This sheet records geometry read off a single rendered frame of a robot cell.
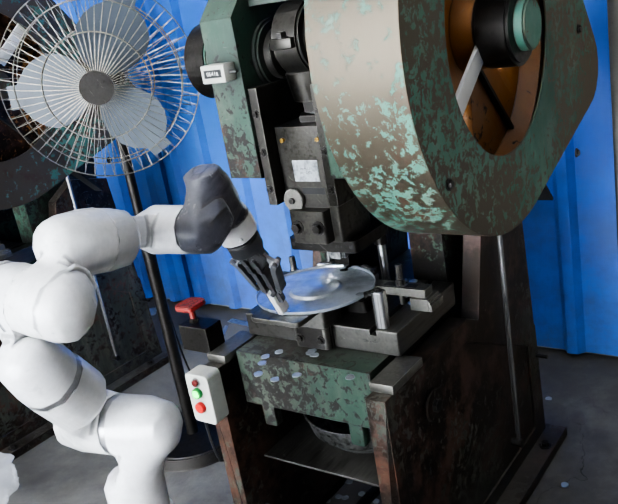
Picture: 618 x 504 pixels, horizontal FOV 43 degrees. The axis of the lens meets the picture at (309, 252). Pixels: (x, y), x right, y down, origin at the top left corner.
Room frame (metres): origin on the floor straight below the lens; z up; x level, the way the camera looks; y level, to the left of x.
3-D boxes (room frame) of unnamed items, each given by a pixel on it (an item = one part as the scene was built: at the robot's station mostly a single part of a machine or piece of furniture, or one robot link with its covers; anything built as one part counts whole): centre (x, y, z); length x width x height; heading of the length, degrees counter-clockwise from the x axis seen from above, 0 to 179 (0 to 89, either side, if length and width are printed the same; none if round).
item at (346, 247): (1.87, -0.08, 0.86); 0.20 x 0.16 x 0.05; 52
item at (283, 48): (1.87, -0.08, 1.27); 0.21 x 0.12 x 0.34; 142
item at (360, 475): (1.88, -0.08, 0.31); 0.43 x 0.42 x 0.01; 52
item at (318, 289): (1.77, 0.00, 0.78); 0.29 x 0.29 x 0.01
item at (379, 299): (1.66, -0.14, 0.75); 0.03 x 0.03 x 0.10; 52
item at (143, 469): (1.26, 0.36, 0.71); 0.18 x 0.11 x 0.25; 64
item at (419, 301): (1.76, -0.21, 0.76); 0.17 x 0.06 x 0.10; 52
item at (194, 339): (1.88, 0.31, 0.62); 0.10 x 0.06 x 0.20; 52
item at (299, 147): (1.84, -0.05, 1.04); 0.17 x 0.15 x 0.30; 142
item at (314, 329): (1.73, 0.03, 0.72); 0.25 x 0.14 x 0.14; 142
